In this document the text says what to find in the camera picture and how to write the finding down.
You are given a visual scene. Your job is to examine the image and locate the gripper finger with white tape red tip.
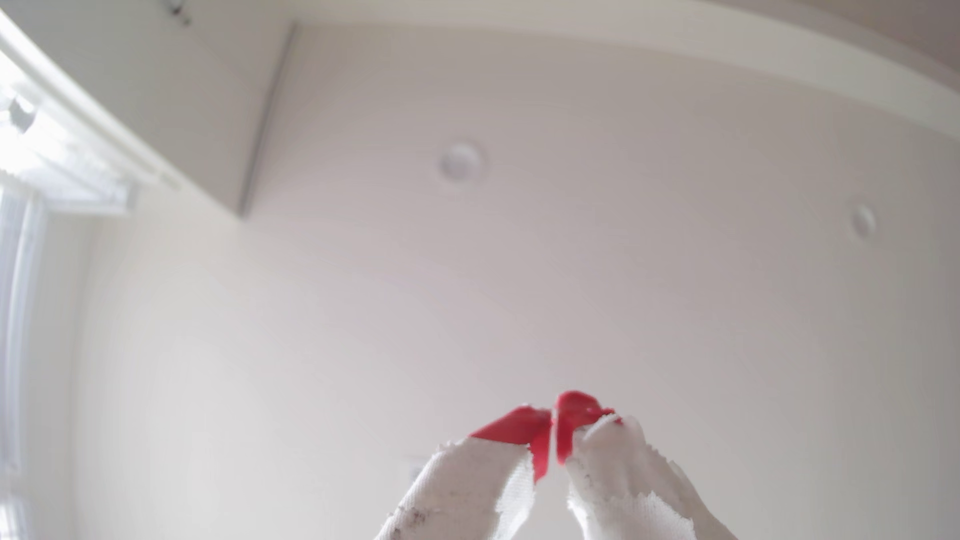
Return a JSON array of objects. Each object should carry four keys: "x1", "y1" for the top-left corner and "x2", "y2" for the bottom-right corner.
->
[
  {"x1": 375, "y1": 405, "x2": 554, "y2": 540},
  {"x1": 553, "y1": 390, "x2": 740, "y2": 540}
]

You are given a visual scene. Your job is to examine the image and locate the round recessed ceiling light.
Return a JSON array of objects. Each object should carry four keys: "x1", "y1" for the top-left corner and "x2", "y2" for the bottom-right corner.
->
[
  {"x1": 847, "y1": 201, "x2": 879, "y2": 243},
  {"x1": 438, "y1": 141, "x2": 486, "y2": 186}
]

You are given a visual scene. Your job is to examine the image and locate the white sheer curtain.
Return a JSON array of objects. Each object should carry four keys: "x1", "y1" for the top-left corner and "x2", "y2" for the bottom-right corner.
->
[{"x1": 0, "y1": 183, "x2": 50, "y2": 540}]

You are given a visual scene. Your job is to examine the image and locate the white window curtain rail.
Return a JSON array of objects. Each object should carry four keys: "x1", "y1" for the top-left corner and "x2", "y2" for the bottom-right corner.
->
[{"x1": 0, "y1": 11, "x2": 183, "y2": 219}]

